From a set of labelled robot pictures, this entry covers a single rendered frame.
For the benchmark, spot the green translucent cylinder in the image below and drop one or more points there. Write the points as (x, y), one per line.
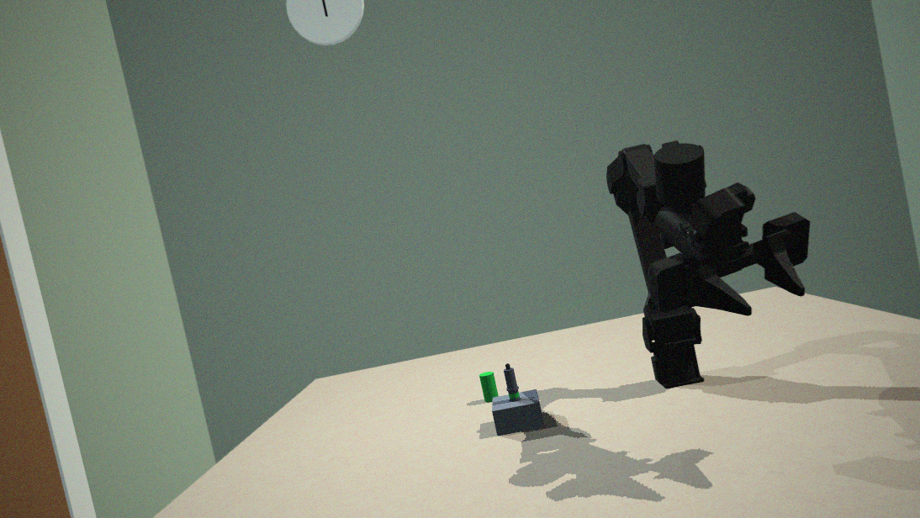
(488, 386)

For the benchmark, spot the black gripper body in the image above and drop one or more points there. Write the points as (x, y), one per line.
(727, 254)

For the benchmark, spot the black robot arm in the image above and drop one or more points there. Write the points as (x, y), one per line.
(657, 192)

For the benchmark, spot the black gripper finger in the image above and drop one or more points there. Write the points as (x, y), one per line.
(703, 288)
(778, 268)

